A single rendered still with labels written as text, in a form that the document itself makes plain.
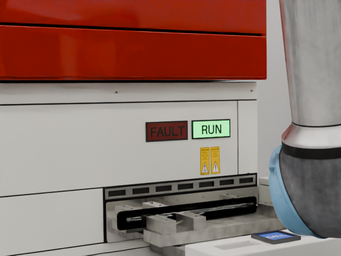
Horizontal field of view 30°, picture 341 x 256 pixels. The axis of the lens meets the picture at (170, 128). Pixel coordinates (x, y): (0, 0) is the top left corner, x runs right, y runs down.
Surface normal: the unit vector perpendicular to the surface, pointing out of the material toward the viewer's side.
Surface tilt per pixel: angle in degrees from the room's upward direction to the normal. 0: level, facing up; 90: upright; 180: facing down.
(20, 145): 90
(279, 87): 90
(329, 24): 100
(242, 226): 90
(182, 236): 90
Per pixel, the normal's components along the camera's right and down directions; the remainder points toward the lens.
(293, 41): -0.82, 0.25
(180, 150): 0.50, 0.04
